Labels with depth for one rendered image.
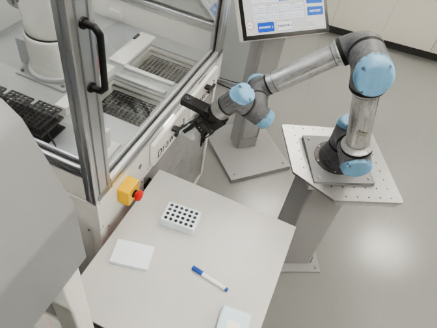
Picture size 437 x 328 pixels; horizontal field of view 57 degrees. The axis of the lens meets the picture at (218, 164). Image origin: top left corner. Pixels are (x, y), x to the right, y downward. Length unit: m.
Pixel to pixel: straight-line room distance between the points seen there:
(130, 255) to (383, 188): 1.08
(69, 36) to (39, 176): 0.42
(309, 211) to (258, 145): 1.02
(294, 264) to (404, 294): 0.63
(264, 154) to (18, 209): 2.37
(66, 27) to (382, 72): 0.86
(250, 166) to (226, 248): 1.33
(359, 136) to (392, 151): 1.83
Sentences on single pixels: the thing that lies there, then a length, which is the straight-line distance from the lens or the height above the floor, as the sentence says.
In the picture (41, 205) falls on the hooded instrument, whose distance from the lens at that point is 0.55.
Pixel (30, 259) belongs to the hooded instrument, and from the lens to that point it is 0.57.
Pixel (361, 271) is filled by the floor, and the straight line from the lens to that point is 2.51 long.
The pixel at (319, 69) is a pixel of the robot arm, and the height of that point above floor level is 1.25.
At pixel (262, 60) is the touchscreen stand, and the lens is 2.35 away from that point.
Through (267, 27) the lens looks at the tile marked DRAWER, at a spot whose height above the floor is 1.00.
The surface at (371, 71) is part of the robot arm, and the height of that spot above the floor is 1.37.
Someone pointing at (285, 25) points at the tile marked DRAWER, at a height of 1.00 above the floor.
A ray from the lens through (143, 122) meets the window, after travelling 1.40.
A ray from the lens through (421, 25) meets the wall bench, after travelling 4.47.
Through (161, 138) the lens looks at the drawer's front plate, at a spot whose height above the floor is 0.92.
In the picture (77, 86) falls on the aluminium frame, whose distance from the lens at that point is 0.97.
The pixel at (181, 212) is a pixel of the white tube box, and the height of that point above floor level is 0.79.
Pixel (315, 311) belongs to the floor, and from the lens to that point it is 2.28.
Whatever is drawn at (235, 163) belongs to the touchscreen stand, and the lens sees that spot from 2.68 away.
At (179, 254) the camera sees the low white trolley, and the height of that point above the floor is 0.76.
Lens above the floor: 1.98
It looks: 47 degrees down
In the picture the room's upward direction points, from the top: 11 degrees clockwise
